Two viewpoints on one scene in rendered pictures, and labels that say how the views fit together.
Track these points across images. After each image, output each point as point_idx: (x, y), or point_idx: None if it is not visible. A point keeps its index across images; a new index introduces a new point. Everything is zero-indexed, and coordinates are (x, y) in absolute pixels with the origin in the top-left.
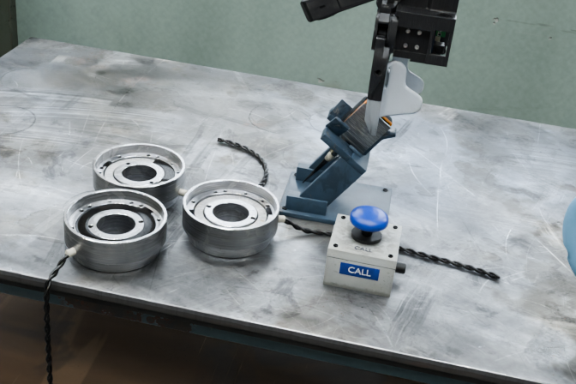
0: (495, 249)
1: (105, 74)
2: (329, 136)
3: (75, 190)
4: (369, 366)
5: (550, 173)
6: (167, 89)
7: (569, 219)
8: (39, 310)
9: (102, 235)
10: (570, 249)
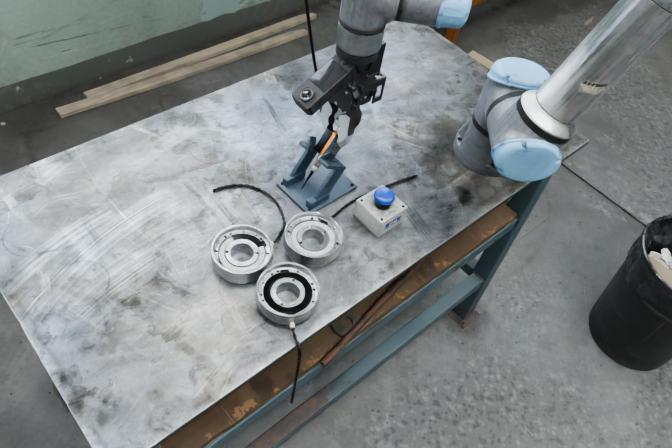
0: (396, 159)
1: (64, 191)
2: (329, 164)
3: (212, 289)
4: None
5: None
6: (122, 173)
7: (505, 159)
8: None
9: (294, 303)
10: (504, 168)
